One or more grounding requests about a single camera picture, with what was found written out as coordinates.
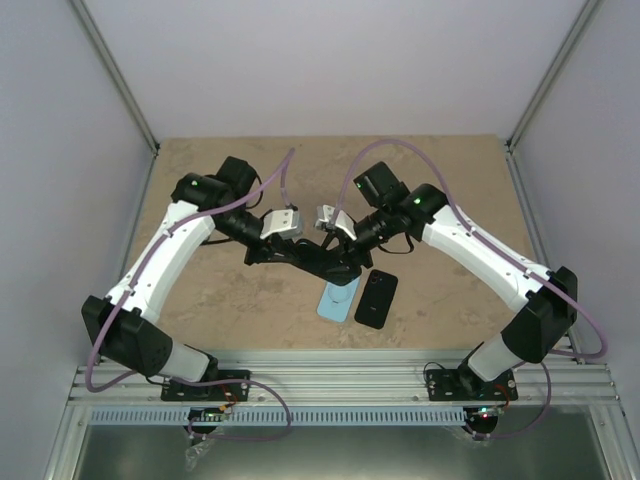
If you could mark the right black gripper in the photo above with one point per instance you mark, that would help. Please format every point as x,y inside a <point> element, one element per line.
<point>347,249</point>

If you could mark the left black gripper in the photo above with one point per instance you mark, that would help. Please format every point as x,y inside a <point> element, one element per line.
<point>273,243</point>

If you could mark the black cased phone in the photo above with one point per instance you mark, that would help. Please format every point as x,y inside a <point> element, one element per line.
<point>338,273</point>
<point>376,300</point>

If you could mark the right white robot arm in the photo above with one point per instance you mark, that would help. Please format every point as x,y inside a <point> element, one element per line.
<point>543,301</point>

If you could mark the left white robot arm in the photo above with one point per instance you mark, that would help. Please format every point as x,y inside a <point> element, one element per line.
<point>122,325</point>

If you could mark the light blue cased phone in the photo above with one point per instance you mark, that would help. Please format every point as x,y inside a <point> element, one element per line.
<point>336,301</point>

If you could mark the left circuit board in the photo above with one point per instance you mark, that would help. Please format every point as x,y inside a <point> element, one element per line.
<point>210,414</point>

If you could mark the circuit board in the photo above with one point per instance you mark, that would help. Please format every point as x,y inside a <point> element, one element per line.
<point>210,414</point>
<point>490,411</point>

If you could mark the right circuit board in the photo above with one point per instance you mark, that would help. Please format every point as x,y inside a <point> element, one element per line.
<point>490,411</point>

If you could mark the clear plastic bag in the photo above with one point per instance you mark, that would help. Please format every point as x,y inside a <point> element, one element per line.
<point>198,448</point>

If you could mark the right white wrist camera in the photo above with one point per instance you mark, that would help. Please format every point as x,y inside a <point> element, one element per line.
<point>328,220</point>

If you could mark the aluminium rail frame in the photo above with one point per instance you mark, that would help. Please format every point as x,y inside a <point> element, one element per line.
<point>364,378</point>

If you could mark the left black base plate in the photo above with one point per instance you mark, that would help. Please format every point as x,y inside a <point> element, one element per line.
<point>235,392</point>

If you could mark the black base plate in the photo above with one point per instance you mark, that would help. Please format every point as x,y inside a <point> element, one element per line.
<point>235,392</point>
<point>444,384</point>

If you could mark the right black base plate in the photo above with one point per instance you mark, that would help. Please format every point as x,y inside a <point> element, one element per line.
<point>444,384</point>

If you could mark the blue slotted cable duct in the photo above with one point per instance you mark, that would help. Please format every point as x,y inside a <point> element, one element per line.
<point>277,416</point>

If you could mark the left aluminium corner post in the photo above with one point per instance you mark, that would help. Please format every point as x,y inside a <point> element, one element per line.
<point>92,31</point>

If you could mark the aluminium corner post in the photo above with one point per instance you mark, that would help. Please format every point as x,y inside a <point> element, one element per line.
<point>566,49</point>
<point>92,31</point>

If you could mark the right aluminium corner post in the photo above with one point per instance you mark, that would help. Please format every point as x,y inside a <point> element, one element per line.
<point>566,49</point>

